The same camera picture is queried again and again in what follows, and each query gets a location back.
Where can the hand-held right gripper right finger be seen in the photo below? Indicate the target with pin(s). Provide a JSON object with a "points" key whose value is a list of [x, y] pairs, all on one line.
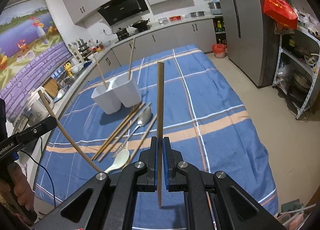
{"points": [[166, 162]]}

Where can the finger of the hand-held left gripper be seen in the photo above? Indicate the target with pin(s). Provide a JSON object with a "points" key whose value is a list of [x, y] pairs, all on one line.
{"points": [[37, 128]]}

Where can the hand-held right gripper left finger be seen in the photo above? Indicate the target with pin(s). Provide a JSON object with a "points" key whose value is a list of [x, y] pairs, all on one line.
{"points": [[154, 162]]}

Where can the wooden chopstick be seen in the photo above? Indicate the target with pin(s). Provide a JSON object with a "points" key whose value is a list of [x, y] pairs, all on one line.
{"points": [[122, 133], [101, 71], [160, 95], [132, 127], [131, 59], [143, 136], [46, 101], [116, 132]]}

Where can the white plastic spoon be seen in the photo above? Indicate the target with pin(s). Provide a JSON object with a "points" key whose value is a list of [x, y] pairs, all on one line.
{"points": [[121, 158]]}

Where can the white utensil holder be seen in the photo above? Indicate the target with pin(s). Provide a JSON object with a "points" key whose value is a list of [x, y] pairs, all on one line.
{"points": [[125, 92]]}

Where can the person's left hand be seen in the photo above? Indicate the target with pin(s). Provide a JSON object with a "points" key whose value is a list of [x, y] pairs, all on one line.
{"points": [[22, 187]]}

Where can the white rice cooker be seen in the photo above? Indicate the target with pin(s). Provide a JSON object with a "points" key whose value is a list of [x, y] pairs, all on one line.
{"points": [[37, 110]]}

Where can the wooden cutting board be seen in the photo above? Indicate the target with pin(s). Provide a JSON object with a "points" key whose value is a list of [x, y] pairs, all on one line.
{"points": [[51, 89]]}

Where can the blue plaid tablecloth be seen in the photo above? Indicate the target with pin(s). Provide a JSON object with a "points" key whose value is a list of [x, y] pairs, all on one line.
{"points": [[212, 110]]}

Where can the white bowls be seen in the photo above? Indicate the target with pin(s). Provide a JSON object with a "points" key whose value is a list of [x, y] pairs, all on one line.
{"points": [[76, 69]]}

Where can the white knife rack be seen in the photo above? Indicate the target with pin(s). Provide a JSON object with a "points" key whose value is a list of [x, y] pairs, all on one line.
{"points": [[79, 54]]}

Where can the red trash bin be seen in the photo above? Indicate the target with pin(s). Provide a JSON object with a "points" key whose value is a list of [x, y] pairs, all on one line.
{"points": [[219, 50]]}

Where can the black pot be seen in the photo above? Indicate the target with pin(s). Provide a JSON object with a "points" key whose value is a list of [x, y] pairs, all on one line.
{"points": [[122, 33]]}

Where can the grey lower cabinets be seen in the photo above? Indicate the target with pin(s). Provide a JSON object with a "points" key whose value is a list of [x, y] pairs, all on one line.
{"points": [[180, 32]]}

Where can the black wok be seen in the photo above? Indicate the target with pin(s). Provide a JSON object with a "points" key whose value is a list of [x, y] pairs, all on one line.
{"points": [[140, 25]]}

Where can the oil bottles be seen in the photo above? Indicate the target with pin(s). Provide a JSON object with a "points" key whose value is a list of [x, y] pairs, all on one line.
{"points": [[219, 26]]}

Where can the black range hood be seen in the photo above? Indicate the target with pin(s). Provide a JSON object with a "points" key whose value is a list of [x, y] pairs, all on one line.
{"points": [[122, 7]]}

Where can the white metal shelf rack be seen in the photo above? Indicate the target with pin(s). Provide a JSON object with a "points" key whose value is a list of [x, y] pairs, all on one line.
{"points": [[280, 65]]}

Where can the metal basin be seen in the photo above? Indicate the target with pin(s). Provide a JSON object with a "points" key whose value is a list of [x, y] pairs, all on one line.
{"points": [[197, 14]]}

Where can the grey refrigerator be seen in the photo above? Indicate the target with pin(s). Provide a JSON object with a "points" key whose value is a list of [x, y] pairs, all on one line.
{"points": [[245, 32]]}

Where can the metal steamer pot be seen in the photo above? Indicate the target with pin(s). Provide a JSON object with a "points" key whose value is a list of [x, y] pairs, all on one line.
{"points": [[214, 7]]}

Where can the red bag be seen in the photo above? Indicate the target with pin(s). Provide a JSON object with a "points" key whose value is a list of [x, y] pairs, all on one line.
{"points": [[280, 10]]}

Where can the flower wall poster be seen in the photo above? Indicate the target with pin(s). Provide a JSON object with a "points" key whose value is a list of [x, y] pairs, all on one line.
{"points": [[25, 35]]}

